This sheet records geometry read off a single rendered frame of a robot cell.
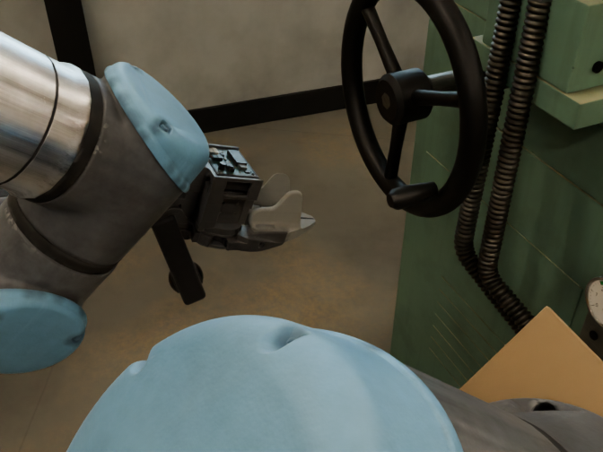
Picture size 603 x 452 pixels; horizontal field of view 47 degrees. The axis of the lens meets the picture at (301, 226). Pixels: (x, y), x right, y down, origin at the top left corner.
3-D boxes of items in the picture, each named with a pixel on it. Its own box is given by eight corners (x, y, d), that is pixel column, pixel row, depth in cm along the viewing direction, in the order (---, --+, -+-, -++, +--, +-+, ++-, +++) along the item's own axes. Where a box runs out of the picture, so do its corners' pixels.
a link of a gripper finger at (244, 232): (292, 240, 72) (214, 238, 67) (288, 252, 72) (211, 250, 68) (275, 215, 75) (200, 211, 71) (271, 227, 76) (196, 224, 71)
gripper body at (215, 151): (271, 183, 67) (151, 173, 61) (246, 255, 71) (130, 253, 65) (243, 145, 73) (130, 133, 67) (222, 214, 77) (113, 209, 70)
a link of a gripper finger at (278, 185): (327, 185, 76) (251, 178, 71) (310, 230, 78) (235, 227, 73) (314, 170, 78) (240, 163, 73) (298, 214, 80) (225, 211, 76)
